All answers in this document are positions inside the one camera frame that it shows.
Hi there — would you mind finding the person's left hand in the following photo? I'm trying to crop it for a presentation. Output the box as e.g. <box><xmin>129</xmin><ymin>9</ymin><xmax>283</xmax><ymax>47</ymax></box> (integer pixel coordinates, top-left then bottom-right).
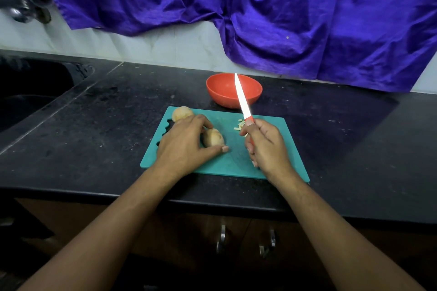
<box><xmin>156</xmin><ymin>114</ymin><xmax>230</xmax><ymax>179</ymax></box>

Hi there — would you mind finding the person's right hand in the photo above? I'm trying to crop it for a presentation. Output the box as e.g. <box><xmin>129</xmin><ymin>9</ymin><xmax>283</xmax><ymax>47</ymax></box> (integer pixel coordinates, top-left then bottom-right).
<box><xmin>240</xmin><ymin>118</ymin><xmax>299</xmax><ymax>185</ymax></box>

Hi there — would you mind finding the brown potato half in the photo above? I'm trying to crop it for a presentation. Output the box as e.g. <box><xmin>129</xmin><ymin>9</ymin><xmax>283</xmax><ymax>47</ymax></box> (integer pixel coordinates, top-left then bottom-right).
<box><xmin>171</xmin><ymin>106</ymin><xmax>195</xmax><ymax>123</ymax></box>

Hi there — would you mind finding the whole brown potato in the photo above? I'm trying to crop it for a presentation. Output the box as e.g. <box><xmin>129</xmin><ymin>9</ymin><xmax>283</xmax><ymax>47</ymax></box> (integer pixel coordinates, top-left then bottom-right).
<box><xmin>203</xmin><ymin>128</ymin><xmax>225</xmax><ymax>148</ymax></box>

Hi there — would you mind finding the teal plastic cutting board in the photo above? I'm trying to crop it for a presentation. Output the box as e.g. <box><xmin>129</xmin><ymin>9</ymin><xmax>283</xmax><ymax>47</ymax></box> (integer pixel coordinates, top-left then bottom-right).
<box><xmin>140</xmin><ymin>106</ymin><xmax>311</xmax><ymax>183</ymax></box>

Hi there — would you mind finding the red-handled kitchen knife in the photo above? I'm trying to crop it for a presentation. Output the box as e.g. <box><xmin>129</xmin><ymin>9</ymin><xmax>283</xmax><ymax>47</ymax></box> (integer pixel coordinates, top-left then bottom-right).
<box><xmin>234</xmin><ymin>73</ymin><xmax>255</xmax><ymax>129</ymax></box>

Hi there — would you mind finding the orange bowl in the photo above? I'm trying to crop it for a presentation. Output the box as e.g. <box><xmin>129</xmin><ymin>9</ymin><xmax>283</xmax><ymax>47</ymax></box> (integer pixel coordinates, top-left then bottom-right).
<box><xmin>205</xmin><ymin>72</ymin><xmax>264</xmax><ymax>110</ymax></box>

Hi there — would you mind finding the person's left forearm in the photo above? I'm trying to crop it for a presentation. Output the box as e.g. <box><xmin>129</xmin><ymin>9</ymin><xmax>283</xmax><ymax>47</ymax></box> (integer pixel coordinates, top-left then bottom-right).
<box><xmin>19</xmin><ymin>165</ymin><xmax>175</xmax><ymax>291</ymax></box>

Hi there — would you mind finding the person's right forearm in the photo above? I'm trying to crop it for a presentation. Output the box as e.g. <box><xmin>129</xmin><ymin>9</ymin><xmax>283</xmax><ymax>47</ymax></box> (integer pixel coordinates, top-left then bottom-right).
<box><xmin>276</xmin><ymin>170</ymin><xmax>426</xmax><ymax>291</ymax></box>

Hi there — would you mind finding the purple cloth curtain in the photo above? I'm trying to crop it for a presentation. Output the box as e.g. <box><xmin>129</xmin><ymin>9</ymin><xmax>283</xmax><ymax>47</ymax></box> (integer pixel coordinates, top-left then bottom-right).
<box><xmin>36</xmin><ymin>0</ymin><xmax>437</xmax><ymax>93</ymax></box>

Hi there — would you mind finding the dark kitchen sink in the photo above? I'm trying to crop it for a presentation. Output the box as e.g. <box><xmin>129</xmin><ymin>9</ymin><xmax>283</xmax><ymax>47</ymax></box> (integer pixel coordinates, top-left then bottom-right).
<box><xmin>0</xmin><ymin>55</ymin><xmax>95</xmax><ymax>133</ymax></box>

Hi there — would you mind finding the metal faucet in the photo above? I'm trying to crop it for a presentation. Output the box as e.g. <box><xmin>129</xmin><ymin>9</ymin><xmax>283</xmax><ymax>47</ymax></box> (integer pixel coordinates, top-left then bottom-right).
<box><xmin>0</xmin><ymin>0</ymin><xmax>52</xmax><ymax>24</ymax></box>

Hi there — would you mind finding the metal cabinet handle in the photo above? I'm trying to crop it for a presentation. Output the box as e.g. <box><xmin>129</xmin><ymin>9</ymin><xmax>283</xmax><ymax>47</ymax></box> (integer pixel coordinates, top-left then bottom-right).
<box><xmin>259</xmin><ymin>227</ymin><xmax>278</xmax><ymax>258</ymax></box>
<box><xmin>216</xmin><ymin>219</ymin><xmax>228</xmax><ymax>254</ymax></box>

